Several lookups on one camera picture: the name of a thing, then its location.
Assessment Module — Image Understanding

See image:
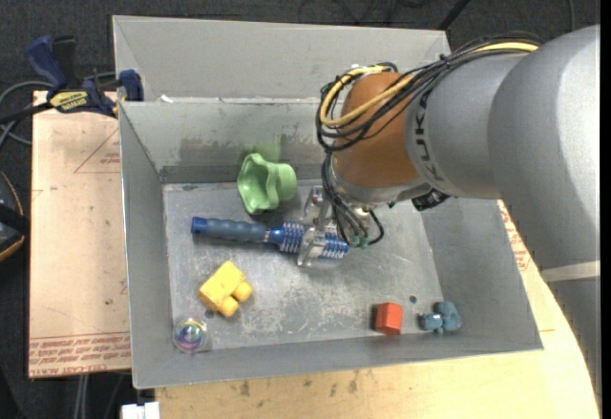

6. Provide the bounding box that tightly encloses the blue-grey toy animal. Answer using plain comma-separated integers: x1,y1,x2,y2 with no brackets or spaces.
417,301,464,335

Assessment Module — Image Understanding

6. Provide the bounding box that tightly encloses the black cylinder on white bracket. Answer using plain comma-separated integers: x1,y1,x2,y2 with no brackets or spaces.
389,185,453,214

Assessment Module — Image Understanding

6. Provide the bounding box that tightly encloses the green wavy-rimmed cup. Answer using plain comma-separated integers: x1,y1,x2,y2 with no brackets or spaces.
236,152,299,217

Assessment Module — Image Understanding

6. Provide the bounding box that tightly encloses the clear iridescent ball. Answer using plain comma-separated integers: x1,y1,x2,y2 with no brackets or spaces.
172,317,210,354

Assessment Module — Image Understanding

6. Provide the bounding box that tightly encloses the yellow toy block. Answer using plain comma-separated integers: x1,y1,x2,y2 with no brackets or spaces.
197,260,254,319

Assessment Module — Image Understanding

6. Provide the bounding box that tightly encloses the red-orange small block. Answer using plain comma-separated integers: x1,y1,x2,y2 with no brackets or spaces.
371,302,405,337

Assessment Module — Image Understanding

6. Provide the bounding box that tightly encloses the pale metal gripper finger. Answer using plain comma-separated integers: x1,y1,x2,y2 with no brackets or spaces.
303,184,334,226
296,227,336,268

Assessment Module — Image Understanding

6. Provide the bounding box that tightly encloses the brown cardboard board red print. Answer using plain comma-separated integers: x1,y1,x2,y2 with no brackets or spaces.
28,90,532,379

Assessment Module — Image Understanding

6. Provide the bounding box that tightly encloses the blue-handled ribbed tool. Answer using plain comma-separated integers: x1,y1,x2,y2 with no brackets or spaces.
190,215,350,262

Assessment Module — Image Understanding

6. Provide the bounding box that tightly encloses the grey metal bin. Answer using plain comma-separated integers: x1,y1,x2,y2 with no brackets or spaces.
112,14,545,390

